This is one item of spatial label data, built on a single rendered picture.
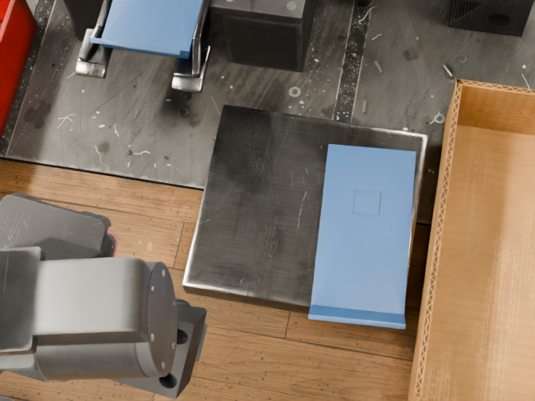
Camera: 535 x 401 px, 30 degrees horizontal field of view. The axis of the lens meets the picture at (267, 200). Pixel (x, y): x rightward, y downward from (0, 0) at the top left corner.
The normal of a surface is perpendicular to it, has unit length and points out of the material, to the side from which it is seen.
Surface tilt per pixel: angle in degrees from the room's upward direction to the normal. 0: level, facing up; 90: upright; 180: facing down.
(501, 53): 0
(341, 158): 0
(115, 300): 7
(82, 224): 30
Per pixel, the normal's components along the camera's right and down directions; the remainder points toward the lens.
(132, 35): -0.04, -0.39
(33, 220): -0.14, 0.11
